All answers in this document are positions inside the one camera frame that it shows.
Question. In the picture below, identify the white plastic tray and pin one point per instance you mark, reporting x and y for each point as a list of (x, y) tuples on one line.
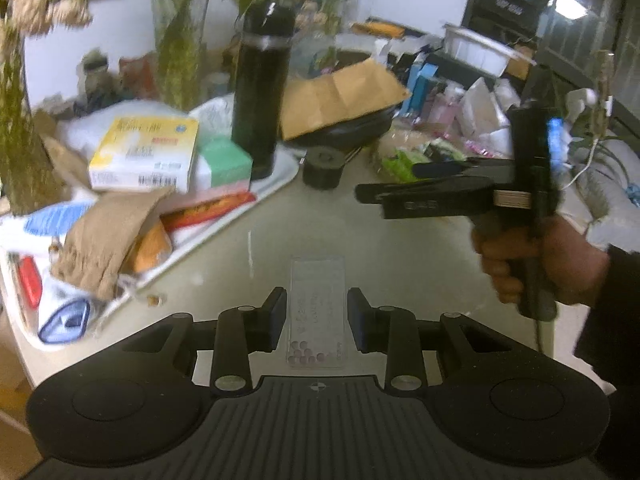
[(285, 165)]

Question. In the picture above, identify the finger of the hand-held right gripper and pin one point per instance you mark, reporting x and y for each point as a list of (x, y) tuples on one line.
[(460, 167), (430, 197)]

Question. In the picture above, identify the pink liquid bottle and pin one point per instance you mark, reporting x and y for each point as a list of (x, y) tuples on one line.
[(446, 105)]

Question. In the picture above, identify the orange packet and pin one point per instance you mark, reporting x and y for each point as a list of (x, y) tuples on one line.
[(152, 247)]

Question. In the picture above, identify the white plastic bag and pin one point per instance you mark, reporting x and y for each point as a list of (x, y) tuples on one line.
[(482, 107)]

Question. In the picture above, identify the person's right forearm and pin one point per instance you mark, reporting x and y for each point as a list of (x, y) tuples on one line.
[(617, 350)]

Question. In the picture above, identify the brown cloth pouch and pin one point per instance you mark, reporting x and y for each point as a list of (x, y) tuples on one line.
[(110, 240)]

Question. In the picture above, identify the white food container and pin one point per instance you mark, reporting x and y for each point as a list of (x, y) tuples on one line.
[(480, 50)]

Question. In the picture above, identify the black hard case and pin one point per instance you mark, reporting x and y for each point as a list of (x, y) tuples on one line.
[(350, 130)]

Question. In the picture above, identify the green tissue pack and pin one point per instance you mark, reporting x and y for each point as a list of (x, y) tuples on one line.
[(225, 162)]

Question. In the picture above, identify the blue carton box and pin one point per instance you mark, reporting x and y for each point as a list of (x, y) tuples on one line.
[(420, 87)]

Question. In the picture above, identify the blue plastic loop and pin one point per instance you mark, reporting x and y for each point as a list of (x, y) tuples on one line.
[(67, 320)]

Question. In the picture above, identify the black thermos flask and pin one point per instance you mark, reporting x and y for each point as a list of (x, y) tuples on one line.
[(260, 95)]

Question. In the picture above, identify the person's right hand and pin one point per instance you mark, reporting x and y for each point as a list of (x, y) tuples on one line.
[(575, 265)]

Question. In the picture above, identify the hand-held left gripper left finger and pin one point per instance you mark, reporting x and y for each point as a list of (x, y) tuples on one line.
[(275, 320)]

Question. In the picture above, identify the tall glass vase with stems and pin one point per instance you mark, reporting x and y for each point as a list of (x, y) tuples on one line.
[(177, 45), (25, 135)]

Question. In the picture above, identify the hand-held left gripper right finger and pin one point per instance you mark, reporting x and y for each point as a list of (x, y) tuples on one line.
[(357, 320)]

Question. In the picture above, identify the clear plastic box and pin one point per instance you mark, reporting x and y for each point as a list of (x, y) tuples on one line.
[(317, 290)]

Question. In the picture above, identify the yellow medicine box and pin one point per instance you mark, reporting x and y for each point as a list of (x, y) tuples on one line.
[(145, 152)]

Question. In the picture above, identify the green wipes packet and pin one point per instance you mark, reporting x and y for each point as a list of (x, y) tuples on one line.
[(402, 166)]

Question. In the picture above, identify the brown paper envelope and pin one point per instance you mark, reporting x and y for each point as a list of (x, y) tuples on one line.
[(340, 95)]

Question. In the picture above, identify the glass bowl with packets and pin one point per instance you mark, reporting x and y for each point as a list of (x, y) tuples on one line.
[(395, 147)]

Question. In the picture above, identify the short black cylinder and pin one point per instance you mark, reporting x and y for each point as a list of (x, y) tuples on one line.
[(324, 167)]

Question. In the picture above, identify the red plastic item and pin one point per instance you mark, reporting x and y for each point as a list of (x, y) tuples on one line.
[(29, 280)]

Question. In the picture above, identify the glass flask with dried flowers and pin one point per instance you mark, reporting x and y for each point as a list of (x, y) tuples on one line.
[(312, 35)]

